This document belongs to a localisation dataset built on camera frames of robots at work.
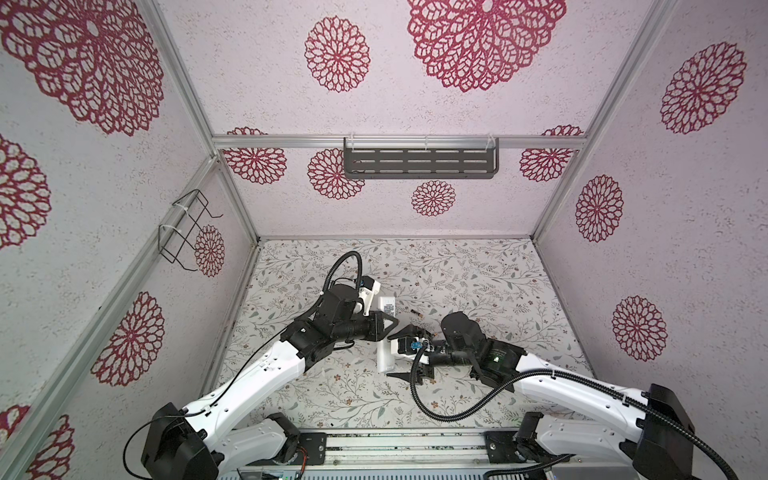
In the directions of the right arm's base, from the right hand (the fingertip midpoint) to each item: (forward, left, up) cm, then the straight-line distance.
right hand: (389, 348), depth 69 cm
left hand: (+6, -1, -1) cm, 6 cm away
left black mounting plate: (-17, +18, -19) cm, 31 cm away
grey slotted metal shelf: (+61, -9, +12) cm, 63 cm away
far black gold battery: (+22, -9, -21) cm, 31 cm away
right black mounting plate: (-15, -28, -22) cm, 39 cm away
